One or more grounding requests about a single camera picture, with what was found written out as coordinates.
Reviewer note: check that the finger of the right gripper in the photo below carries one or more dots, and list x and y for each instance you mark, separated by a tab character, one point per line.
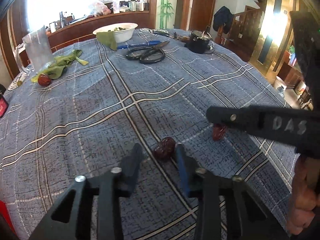
262	124

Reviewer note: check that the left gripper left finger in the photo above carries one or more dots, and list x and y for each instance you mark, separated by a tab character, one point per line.
70	216

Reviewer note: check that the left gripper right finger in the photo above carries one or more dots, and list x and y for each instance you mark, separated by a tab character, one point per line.
247	216

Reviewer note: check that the red date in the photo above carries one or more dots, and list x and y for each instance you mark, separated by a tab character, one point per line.
219	131
164	149
44	80

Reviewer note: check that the person right hand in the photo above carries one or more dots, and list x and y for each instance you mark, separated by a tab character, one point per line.
303	200

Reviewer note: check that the red shallow box tray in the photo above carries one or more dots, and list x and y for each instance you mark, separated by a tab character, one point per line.
6	216

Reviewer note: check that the wooden stair railing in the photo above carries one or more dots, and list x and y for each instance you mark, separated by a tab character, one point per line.
243	34

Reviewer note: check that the dark jacket on railing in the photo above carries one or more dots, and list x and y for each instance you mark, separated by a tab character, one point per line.
223	17

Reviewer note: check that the black cup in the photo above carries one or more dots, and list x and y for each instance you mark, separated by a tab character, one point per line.
199	41

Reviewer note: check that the wooden door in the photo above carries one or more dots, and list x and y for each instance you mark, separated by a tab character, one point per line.
201	14

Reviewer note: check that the blue plaid tablecloth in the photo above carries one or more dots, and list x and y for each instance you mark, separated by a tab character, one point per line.
86	121

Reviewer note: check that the red label black jar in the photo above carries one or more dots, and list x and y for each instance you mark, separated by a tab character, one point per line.
3	103

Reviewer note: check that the red date by leaves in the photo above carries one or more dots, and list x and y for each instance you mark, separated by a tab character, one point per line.
44	80

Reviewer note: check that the white round plate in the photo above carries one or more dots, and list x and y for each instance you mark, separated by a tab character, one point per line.
21	76

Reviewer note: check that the green vegetable leaves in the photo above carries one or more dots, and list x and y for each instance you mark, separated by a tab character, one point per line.
55	70

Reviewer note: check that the blue pen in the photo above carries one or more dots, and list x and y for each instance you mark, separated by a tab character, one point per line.
149	43

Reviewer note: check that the black scissors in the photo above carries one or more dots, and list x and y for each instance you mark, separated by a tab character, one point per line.
150	54

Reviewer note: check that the clear glass pitcher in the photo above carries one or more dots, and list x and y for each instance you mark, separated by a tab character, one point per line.
37	47

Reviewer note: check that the white bowl with greens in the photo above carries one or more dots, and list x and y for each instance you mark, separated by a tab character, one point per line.
114	34

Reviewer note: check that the wooden window counter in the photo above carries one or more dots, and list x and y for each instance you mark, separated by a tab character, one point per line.
79	31

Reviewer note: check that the plastic bag on counter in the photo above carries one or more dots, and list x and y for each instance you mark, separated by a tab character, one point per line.
99	8

